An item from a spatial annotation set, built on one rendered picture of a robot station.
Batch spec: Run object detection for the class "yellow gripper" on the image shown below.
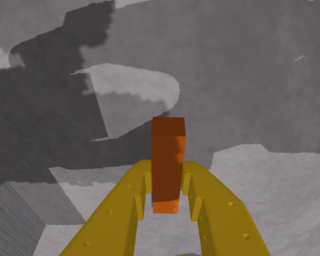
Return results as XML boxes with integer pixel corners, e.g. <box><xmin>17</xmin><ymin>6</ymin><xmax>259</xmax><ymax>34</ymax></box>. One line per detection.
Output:
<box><xmin>59</xmin><ymin>160</ymin><xmax>271</xmax><ymax>256</ymax></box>

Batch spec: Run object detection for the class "orange rod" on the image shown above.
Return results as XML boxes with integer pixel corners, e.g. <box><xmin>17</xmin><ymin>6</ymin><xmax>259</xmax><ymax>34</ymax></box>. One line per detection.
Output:
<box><xmin>151</xmin><ymin>117</ymin><xmax>186</xmax><ymax>214</ymax></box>

